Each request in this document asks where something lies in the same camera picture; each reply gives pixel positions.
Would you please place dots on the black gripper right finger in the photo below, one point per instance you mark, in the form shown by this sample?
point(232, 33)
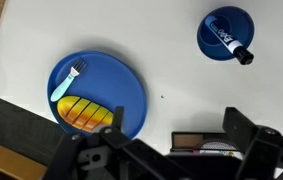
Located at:
point(241, 125)

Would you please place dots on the blue round plate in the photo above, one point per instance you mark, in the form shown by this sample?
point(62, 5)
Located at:
point(114, 80)

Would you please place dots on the light blue toy fork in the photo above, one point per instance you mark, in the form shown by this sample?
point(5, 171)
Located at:
point(61, 90)

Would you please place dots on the blue black dry-erase marker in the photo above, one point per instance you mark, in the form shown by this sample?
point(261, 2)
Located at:
point(227, 38)

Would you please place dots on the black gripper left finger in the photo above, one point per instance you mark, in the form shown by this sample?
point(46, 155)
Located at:
point(118, 118)

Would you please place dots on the blue plastic cup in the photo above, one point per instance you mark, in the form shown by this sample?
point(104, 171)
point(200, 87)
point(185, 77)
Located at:
point(211, 43)

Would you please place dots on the yellow toy bread loaf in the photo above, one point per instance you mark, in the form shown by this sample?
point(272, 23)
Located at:
point(81, 113)

